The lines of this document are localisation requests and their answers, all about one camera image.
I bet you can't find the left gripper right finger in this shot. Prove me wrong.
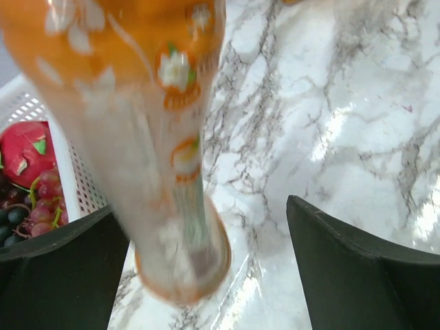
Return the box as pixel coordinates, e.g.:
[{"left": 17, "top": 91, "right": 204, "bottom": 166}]
[{"left": 286, "top": 195, "right": 439, "bottom": 329}]

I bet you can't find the pink dragon fruit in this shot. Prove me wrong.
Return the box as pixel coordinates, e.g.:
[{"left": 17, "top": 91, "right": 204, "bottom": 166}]
[{"left": 1, "top": 121, "right": 56, "bottom": 188}]

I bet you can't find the tall orange drink bottle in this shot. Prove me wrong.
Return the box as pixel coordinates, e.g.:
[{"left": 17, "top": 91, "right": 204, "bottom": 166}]
[{"left": 1, "top": 1, "right": 231, "bottom": 305}]

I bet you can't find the red grape bunch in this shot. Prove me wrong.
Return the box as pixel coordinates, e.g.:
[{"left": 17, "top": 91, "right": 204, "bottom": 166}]
[{"left": 1, "top": 167, "right": 69, "bottom": 240}]

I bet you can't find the white plastic fruit basket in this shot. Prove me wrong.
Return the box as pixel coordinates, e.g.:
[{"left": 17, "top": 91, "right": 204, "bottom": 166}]
[{"left": 1, "top": 74, "right": 107, "bottom": 222}]

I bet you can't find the black grape bunch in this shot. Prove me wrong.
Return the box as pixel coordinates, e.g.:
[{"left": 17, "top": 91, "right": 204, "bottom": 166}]
[{"left": 1, "top": 207, "right": 29, "bottom": 248}]

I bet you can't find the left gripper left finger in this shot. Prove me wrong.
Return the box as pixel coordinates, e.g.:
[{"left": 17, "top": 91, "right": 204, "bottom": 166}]
[{"left": 1, "top": 206, "right": 129, "bottom": 330}]

